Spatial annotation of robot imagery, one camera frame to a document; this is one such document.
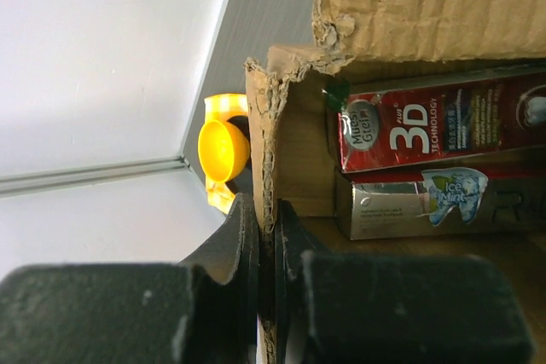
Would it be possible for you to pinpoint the red toothpaste box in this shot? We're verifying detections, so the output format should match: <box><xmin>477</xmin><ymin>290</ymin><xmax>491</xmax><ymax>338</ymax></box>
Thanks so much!
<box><xmin>338</xmin><ymin>65</ymin><xmax>545</xmax><ymax>173</ymax></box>

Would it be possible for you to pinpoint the orange patterned cloth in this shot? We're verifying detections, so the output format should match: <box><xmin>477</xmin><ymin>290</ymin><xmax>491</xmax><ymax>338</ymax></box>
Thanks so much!
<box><xmin>204</xmin><ymin>93</ymin><xmax>248</xmax><ymax>215</ymax></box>

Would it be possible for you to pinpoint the silver toothpaste box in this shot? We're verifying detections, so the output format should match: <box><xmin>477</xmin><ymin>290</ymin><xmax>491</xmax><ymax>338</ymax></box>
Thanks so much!
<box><xmin>334</xmin><ymin>167</ymin><xmax>545</xmax><ymax>240</ymax></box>

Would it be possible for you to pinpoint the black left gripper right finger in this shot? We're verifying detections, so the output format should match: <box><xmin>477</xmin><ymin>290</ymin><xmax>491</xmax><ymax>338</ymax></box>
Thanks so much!
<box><xmin>275</xmin><ymin>201</ymin><xmax>537</xmax><ymax>363</ymax></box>

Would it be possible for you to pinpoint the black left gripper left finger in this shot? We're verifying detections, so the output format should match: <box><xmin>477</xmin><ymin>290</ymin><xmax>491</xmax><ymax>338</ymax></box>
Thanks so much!
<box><xmin>1</xmin><ymin>194</ymin><xmax>258</xmax><ymax>363</ymax></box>

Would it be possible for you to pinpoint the orange bowl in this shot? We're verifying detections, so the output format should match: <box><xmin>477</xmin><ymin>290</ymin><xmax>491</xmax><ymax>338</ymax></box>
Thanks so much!
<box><xmin>198</xmin><ymin>119</ymin><xmax>250</xmax><ymax>183</ymax></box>

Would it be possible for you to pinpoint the aluminium frame rail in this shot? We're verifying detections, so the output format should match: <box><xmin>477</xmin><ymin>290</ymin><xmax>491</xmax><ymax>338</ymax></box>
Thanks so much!
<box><xmin>1</xmin><ymin>156</ymin><xmax>191</xmax><ymax>198</ymax></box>

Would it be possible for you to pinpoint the brown cardboard express box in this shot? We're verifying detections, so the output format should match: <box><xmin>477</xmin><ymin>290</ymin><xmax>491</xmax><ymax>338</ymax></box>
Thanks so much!
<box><xmin>245</xmin><ymin>0</ymin><xmax>545</xmax><ymax>363</ymax></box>

